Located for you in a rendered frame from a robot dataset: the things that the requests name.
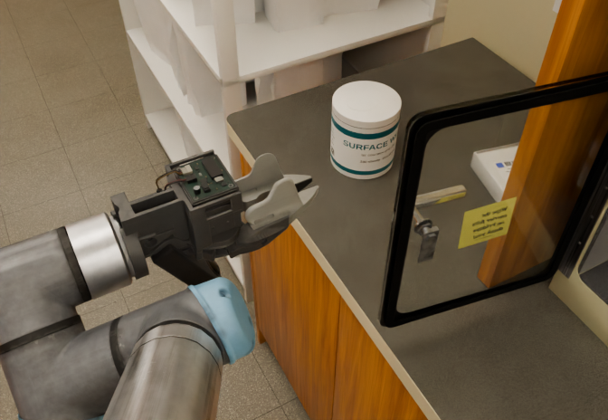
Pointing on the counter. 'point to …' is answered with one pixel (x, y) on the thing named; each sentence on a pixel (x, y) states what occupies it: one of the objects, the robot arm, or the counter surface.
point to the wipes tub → (364, 128)
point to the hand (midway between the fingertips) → (304, 192)
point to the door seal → (417, 184)
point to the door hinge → (585, 224)
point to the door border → (419, 180)
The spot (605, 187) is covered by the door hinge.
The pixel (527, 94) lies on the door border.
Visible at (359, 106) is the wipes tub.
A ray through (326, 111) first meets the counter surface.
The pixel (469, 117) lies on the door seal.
